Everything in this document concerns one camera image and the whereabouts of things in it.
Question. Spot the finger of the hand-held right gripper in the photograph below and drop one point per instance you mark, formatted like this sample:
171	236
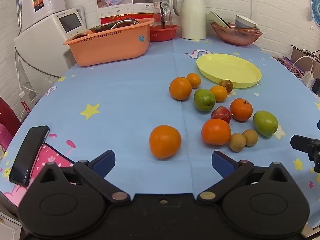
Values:
303	143

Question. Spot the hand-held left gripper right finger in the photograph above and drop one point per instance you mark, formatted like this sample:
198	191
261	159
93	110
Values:
222	162

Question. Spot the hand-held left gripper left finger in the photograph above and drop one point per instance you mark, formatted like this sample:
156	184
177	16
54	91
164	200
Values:
105	161

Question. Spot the brown kiwi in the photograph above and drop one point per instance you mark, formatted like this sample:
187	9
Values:
237	142
251	137

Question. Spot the large orange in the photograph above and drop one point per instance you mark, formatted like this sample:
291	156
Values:
165	142
180	88
216	132

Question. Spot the green mango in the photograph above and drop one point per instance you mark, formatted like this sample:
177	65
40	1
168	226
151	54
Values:
265	123

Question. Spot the red apple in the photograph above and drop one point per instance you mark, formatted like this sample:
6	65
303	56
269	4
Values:
220	113

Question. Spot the orange with dark stem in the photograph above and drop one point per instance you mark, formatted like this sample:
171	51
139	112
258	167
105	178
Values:
241	110

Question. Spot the small orange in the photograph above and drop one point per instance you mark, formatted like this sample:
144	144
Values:
194	80
218	93

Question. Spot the dark red-brown plum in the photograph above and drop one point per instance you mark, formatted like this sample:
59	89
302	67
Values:
227	85

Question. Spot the yellow oval plate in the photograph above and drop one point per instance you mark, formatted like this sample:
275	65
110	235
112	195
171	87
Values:
227	68

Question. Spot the small black device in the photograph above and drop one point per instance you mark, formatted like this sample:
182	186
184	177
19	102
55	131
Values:
317	86

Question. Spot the blue printed tablecloth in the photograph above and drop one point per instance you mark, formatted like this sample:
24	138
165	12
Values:
112	92

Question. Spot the black smartphone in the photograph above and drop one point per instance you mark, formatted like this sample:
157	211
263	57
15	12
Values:
27	155

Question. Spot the patterned cloth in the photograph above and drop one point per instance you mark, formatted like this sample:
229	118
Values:
287	63

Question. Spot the cardboard box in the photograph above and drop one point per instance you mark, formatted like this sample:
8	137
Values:
300	55

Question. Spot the dark red chair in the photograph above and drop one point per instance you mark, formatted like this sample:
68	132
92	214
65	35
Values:
7	115

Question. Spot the orange plastic basket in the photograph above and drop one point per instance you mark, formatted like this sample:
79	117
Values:
107	47

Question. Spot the pink glass bowl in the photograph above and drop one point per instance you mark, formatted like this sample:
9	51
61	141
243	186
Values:
235	37

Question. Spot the steel bowl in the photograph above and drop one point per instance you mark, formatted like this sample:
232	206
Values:
80	36
126	22
103	27

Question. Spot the white appliance with screen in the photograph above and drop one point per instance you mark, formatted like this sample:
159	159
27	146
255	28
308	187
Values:
42	45

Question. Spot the blue and white bowl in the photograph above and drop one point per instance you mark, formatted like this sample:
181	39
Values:
245	22

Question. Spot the red plastic basket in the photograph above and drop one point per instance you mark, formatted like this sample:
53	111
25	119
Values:
163	33

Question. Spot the white dish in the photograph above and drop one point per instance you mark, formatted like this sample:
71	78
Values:
218	18

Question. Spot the white thermos jug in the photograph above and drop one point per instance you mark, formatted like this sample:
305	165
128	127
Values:
193	15

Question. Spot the clear drinking glass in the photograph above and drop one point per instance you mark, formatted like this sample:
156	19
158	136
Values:
167	13
156	13

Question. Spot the blue round wall decoration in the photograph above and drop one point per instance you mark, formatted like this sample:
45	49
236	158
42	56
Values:
316	7

